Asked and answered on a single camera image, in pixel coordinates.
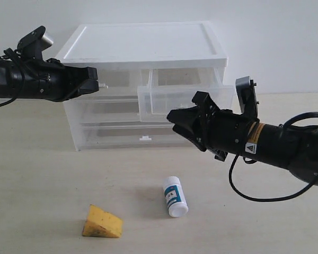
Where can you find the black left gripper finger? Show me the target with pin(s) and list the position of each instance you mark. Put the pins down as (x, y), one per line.
(88, 86)
(89, 73)

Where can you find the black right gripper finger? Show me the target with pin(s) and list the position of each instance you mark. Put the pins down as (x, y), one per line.
(196, 141)
(185, 117)

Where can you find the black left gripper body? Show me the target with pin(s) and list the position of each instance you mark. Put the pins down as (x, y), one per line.
(51, 80)

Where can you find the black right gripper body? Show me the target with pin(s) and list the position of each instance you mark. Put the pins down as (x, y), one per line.
(219, 131)

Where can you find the white pill bottle blue label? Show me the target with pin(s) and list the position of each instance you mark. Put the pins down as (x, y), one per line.
(174, 196)

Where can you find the yellow cheese wedge sponge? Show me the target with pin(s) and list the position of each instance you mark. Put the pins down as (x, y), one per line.
(102, 224)

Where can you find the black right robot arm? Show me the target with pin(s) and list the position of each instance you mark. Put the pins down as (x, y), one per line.
(294, 149)

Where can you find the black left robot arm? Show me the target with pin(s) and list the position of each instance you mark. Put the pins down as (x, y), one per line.
(12, 78)

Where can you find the middle wide clear drawer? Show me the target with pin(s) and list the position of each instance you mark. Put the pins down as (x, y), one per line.
(120, 109)

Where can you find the wide clear drawer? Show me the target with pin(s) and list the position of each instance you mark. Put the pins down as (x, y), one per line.
(130, 135)
(120, 109)

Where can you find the bottom wide clear drawer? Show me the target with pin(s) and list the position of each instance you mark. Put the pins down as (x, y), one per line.
(130, 135)

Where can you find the white plastic drawer cabinet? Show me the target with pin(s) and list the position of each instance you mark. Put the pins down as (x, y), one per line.
(143, 47)

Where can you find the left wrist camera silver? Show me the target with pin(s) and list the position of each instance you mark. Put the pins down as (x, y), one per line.
(34, 43)

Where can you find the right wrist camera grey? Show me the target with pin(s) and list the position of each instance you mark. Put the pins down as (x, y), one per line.
(245, 88)

